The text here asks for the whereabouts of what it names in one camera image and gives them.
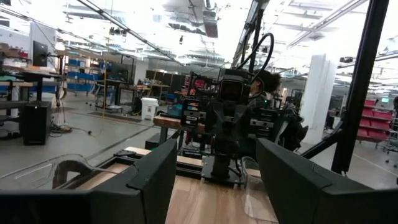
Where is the black diagonal frame brace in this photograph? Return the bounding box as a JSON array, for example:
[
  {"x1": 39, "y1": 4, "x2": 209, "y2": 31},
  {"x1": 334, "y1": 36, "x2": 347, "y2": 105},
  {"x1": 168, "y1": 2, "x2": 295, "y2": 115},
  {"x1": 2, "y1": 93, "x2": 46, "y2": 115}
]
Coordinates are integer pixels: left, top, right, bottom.
[{"x1": 300, "y1": 119, "x2": 345, "y2": 160}]

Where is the white trash bin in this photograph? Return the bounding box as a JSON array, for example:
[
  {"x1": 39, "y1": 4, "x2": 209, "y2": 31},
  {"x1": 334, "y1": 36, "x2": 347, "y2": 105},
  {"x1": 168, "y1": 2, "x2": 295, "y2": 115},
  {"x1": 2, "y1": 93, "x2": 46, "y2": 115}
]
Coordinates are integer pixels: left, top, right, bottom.
[{"x1": 141, "y1": 97, "x2": 159, "y2": 121}]

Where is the black computer tower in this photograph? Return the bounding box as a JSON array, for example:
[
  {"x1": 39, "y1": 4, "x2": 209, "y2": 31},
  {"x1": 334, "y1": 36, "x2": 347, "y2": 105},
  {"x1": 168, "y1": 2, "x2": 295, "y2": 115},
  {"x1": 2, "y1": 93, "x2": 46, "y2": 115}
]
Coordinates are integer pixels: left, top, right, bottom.
[{"x1": 20, "y1": 101, "x2": 53, "y2": 146}]

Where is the black frame post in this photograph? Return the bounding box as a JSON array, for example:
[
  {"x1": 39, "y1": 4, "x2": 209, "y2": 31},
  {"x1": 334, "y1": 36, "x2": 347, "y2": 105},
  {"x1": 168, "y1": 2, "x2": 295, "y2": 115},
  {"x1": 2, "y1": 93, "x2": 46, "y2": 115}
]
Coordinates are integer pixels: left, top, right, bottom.
[
  {"x1": 247, "y1": 0, "x2": 265, "y2": 74},
  {"x1": 330, "y1": 0, "x2": 390, "y2": 174}
]

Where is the shelf with blue bins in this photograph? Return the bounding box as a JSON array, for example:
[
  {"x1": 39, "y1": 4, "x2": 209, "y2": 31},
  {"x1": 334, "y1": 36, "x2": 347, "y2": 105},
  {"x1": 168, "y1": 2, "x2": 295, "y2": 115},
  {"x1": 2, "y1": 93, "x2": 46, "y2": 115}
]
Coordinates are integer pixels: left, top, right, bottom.
[{"x1": 67, "y1": 57, "x2": 103, "y2": 94}]

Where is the clear plastic bin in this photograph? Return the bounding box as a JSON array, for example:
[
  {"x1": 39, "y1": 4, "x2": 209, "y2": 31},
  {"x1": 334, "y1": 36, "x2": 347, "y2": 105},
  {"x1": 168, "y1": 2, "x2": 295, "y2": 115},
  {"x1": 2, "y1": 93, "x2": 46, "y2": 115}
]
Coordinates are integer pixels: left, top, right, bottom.
[
  {"x1": 0, "y1": 152, "x2": 122, "y2": 190},
  {"x1": 241, "y1": 155, "x2": 279, "y2": 223}
]

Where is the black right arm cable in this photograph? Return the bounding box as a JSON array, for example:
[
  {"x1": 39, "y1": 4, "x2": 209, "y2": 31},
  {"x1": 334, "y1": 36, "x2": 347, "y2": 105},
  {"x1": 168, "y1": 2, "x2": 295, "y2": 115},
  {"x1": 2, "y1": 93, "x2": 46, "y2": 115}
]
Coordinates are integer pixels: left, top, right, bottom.
[{"x1": 192, "y1": 32, "x2": 275, "y2": 94}]

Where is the black desk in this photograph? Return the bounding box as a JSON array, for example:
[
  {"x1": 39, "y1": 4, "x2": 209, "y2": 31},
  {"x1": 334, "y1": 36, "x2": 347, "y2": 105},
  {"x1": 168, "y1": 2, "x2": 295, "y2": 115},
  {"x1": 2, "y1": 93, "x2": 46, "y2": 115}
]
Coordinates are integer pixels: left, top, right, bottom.
[{"x1": 0, "y1": 67, "x2": 63, "y2": 103}]

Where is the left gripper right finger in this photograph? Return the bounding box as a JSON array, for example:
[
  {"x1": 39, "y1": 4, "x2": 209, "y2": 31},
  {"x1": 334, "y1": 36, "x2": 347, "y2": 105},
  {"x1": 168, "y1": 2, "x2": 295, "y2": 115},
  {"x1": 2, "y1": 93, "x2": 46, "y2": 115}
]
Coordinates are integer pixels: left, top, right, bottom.
[{"x1": 256, "y1": 139, "x2": 398, "y2": 224}]

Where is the black computer monitor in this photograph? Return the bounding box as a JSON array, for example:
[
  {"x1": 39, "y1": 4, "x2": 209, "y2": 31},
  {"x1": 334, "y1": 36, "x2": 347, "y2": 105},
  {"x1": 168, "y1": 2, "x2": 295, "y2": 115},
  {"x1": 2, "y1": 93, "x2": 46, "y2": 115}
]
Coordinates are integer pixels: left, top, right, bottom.
[{"x1": 32, "y1": 40, "x2": 49, "y2": 68}]

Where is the shelf with red bins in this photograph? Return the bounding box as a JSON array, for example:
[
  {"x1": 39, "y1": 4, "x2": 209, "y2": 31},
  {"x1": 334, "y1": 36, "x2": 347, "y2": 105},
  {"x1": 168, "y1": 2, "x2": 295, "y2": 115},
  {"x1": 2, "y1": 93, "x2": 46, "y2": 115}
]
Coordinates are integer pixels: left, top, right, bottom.
[{"x1": 356, "y1": 98, "x2": 394, "y2": 144}]

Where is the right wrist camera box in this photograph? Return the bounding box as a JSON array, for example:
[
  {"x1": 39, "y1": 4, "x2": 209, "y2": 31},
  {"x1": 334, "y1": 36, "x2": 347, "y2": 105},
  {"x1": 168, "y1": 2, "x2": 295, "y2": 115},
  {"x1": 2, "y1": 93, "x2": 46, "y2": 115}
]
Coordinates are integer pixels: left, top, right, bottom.
[{"x1": 217, "y1": 76, "x2": 251, "y2": 103}]

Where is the person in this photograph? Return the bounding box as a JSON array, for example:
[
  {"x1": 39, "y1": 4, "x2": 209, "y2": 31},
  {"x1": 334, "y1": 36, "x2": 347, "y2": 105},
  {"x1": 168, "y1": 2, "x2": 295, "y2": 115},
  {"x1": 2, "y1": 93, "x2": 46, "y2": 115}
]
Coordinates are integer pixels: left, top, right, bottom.
[{"x1": 242, "y1": 68, "x2": 308, "y2": 156}]

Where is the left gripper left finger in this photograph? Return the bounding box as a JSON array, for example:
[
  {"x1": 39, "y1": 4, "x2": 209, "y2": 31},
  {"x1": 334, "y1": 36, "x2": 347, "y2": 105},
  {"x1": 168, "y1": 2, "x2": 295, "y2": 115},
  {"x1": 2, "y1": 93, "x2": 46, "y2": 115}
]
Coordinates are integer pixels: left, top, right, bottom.
[{"x1": 0, "y1": 139, "x2": 178, "y2": 224}]

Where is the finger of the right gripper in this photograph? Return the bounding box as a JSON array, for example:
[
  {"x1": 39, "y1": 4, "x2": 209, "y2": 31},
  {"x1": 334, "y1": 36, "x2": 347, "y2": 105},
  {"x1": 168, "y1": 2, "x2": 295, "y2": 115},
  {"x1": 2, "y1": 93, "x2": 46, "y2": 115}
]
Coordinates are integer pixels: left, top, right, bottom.
[
  {"x1": 181, "y1": 98, "x2": 206, "y2": 129},
  {"x1": 250, "y1": 107, "x2": 289, "y2": 139}
]

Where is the teal box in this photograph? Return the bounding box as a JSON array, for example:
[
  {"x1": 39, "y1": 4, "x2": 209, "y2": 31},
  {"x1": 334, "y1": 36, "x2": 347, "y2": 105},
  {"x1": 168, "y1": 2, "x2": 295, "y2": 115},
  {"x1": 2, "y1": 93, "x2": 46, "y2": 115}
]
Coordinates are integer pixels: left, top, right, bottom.
[{"x1": 167, "y1": 104, "x2": 183, "y2": 118}]

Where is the wooden workbench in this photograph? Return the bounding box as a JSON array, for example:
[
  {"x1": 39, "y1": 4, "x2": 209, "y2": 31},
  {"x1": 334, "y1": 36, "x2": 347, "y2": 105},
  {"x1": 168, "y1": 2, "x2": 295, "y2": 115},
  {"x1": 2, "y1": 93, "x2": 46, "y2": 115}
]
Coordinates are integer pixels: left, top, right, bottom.
[{"x1": 152, "y1": 114, "x2": 206, "y2": 131}]

